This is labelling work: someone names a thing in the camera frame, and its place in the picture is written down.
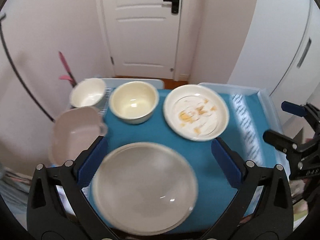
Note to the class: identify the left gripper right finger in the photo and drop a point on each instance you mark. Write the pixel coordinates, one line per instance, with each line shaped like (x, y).
(262, 207)

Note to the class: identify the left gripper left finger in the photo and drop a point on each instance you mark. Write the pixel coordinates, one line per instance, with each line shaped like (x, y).
(57, 207)

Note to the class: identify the pink plastic handled bowl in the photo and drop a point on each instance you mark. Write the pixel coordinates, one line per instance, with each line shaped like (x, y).
(74, 131)

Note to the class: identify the plain white plate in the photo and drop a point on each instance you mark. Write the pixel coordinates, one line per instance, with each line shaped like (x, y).
(145, 188)

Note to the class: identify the white duck print plate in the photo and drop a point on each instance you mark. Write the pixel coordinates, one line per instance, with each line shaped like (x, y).
(196, 113)

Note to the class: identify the white ceramic bowl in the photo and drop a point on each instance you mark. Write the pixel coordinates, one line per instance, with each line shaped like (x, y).
(89, 92)

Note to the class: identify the cream yellow bowl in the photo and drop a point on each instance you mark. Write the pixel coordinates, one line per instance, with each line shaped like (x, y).
(134, 102)

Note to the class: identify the teal blue tablecloth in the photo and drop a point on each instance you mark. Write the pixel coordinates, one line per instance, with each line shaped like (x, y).
(215, 194)

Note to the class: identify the white wardrobe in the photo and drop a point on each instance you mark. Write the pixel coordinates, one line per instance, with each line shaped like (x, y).
(281, 50)

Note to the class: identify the white door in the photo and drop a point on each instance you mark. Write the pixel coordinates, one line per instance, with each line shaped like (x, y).
(142, 36)

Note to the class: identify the black curved rack pole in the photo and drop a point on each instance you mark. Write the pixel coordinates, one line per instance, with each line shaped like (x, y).
(17, 74)

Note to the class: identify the pink handled broom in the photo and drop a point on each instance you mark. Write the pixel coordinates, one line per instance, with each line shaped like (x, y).
(69, 76)

